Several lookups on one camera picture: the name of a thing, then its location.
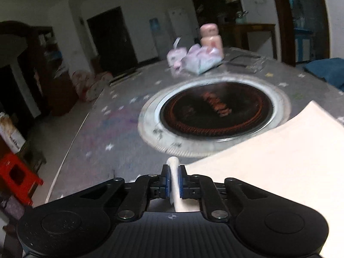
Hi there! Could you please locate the dark wooden cabinet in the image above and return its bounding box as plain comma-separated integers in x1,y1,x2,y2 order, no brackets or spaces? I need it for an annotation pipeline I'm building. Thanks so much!
0,21,78,129

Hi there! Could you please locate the wooden door frame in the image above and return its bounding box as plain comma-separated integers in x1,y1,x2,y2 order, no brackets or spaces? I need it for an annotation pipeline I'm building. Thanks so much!
270,0,332,68

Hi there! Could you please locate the small pink tissue packet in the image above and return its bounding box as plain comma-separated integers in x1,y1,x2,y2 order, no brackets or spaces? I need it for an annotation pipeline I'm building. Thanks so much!
167,38,189,72

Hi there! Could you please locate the blue cabinet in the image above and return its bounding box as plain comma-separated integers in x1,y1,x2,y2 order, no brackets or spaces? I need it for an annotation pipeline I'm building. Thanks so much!
294,28,317,63

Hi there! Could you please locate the water dispenser with blue bottle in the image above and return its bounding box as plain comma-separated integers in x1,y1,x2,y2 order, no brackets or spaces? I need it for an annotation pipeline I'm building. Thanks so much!
149,17,168,60

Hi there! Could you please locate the dark bookshelf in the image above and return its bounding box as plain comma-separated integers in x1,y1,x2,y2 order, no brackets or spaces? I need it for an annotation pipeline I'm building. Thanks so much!
189,0,244,27

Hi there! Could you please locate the dark wooden side table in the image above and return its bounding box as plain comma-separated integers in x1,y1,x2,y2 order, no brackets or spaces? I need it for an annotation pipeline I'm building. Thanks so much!
219,23,277,60

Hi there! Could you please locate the round built-in hotplate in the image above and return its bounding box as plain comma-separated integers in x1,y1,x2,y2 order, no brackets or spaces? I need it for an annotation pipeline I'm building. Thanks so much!
138,77,292,158

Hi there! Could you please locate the white refrigerator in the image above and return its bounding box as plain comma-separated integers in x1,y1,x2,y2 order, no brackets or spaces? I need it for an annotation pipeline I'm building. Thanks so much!
167,7,201,51

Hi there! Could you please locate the green glass jar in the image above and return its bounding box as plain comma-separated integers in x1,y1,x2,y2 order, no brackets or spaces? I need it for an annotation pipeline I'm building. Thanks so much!
235,11,248,25

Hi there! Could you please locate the clear plastic wrapper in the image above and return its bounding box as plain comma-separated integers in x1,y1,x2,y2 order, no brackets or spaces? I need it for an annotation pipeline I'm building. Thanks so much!
224,54,266,73

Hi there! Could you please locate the grey star-print tablecloth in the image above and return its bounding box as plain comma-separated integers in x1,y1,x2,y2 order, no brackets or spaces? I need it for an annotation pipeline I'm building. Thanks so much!
44,47,344,203

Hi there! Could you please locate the pink lidded jar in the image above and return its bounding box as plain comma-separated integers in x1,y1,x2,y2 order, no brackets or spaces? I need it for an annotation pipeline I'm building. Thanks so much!
199,24,224,58

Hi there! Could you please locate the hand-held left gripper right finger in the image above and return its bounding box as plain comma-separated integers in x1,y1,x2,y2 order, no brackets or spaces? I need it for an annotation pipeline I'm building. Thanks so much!
179,165,269,222

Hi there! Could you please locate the floral rolled quilt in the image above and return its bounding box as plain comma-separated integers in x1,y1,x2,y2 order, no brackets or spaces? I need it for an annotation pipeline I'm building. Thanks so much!
86,71,115,101
69,69,92,103

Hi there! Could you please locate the white cardboard box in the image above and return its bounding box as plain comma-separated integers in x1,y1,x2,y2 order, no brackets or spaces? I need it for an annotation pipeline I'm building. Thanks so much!
0,112,27,155

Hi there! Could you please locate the cream cloth garment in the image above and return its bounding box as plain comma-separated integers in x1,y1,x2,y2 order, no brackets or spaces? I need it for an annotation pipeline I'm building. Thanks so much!
166,101,344,258

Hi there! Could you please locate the red plastic stool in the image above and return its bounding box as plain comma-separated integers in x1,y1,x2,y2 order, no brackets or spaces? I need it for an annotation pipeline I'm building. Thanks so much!
0,152,44,205

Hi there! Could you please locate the dark door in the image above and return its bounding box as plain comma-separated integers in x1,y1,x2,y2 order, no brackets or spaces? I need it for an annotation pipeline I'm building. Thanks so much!
86,6,139,77

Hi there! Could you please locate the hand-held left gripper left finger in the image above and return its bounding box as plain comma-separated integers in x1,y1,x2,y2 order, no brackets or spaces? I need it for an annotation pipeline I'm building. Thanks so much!
81,164,172,221

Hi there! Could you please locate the pastel tissue packet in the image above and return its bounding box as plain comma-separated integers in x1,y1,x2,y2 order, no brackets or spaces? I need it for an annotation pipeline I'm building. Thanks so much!
181,45,223,75

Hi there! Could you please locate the blue cloth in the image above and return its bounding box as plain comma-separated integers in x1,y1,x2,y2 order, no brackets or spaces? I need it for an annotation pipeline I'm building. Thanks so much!
303,58,344,92

